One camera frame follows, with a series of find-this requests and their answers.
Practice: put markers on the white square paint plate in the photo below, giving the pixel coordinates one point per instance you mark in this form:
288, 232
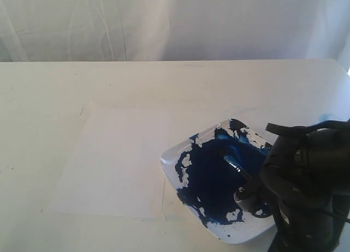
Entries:
206, 185

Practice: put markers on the black paintbrush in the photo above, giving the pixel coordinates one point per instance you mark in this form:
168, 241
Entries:
245, 164

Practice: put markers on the white paper sheet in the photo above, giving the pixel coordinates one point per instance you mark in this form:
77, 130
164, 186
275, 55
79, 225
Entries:
114, 169

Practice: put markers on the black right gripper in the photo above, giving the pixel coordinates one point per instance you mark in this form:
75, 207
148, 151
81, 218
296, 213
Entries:
305, 182

